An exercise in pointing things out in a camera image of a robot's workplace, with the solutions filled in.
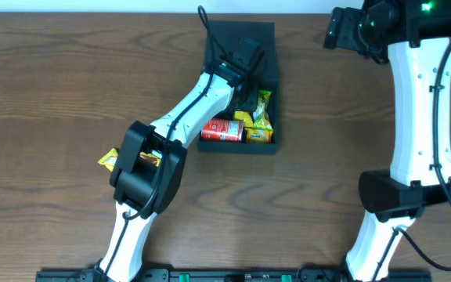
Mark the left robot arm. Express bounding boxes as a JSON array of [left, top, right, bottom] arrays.
[[93, 38, 263, 281]]

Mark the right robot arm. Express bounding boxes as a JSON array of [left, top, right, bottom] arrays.
[[323, 0, 451, 281]]

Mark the red soda can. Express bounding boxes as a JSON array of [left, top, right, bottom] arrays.
[[200, 118, 244, 142]]

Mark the green yellow snack packet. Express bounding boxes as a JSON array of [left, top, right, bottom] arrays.
[[252, 90, 272, 132]]

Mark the black open gift box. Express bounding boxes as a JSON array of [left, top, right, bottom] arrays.
[[197, 20, 281, 154]]

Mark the yellow chocolate cake packet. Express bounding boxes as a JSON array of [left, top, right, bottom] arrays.
[[97, 148, 118, 172], [139, 152, 161, 167]]

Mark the yellow almond biscuit packet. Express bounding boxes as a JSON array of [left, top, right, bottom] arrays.
[[245, 128, 273, 144]]

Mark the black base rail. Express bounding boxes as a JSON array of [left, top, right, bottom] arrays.
[[35, 267, 433, 282]]

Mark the plain yellow snack packet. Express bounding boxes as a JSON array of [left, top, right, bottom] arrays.
[[233, 111, 254, 128]]

